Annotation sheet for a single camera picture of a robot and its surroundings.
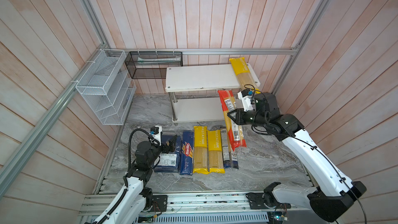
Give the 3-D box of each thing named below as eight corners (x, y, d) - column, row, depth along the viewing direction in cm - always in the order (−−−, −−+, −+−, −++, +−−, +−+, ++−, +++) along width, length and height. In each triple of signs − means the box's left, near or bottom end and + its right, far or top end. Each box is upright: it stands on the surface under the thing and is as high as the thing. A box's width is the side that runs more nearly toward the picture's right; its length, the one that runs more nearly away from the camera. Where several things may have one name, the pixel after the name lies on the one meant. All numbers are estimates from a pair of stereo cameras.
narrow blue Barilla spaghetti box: (179, 175, 83) (178, 173, 81) (182, 133, 100) (181, 131, 97) (193, 175, 83) (193, 173, 81) (194, 133, 100) (193, 131, 97)
